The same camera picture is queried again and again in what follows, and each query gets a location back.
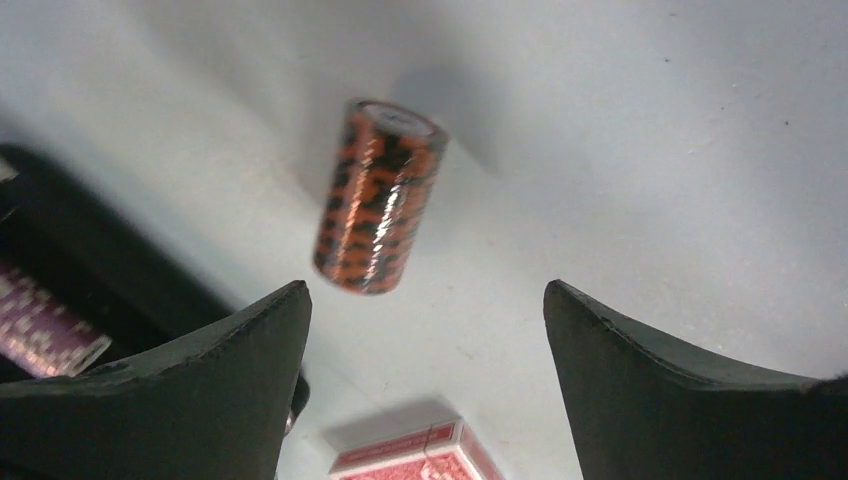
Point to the red playing card deck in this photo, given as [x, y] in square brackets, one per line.
[448, 450]

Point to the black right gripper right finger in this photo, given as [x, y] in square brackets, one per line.
[643, 404]

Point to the orange black chip stack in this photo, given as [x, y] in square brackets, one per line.
[387, 164]

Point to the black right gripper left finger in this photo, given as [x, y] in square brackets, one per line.
[212, 404]

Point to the black aluminium poker case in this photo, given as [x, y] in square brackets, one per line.
[98, 265]

